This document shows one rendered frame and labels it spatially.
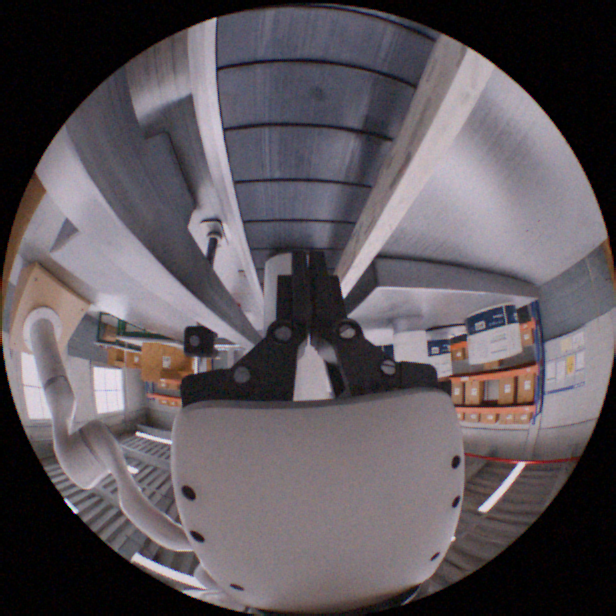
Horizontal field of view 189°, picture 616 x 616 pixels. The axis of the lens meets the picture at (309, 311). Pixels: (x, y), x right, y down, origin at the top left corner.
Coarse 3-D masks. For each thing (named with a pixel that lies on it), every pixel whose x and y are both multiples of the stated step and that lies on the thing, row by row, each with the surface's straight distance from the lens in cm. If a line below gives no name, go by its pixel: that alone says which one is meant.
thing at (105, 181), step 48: (96, 96) 3; (96, 144) 3; (144, 144) 4; (48, 192) 4; (96, 192) 3; (144, 192) 4; (96, 240) 4; (144, 240) 4; (192, 240) 6; (192, 288) 5; (240, 336) 11
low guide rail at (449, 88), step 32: (448, 64) 8; (480, 64) 9; (416, 96) 9; (448, 96) 8; (416, 128) 9; (448, 128) 8; (416, 160) 8; (384, 192) 10; (416, 192) 10; (384, 224) 11; (352, 256) 14
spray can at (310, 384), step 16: (272, 256) 19; (288, 256) 18; (272, 272) 18; (288, 272) 17; (272, 288) 17; (272, 304) 17; (272, 320) 17; (304, 368) 16; (320, 368) 17; (304, 384) 16; (320, 384) 16
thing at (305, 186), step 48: (240, 48) 10; (288, 48) 10; (336, 48) 10; (384, 48) 11; (432, 48) 12; (240, 96) 10; (288, 96) 10; (336, 96) 10; (384, 96) 11; (240, 144) 12; (288, 144) 11; (336, 144) 11; (384, 144) 12; (240, 192) 14; (288, 192) 13; (336, 192) 14; (288, 240) 18; (336, 240) 18
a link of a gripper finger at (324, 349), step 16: (320, 256) 10; (320, 272) 9; (320, 288) 9; (336, 288) 10; (320, 304) 8; (336, 304) 9; (320, 320) 8; (320, 336) 9; (320, 352) 9; (384, 352) 9; (336, 368) 10; (384, 368) 8; (384, 384) 8
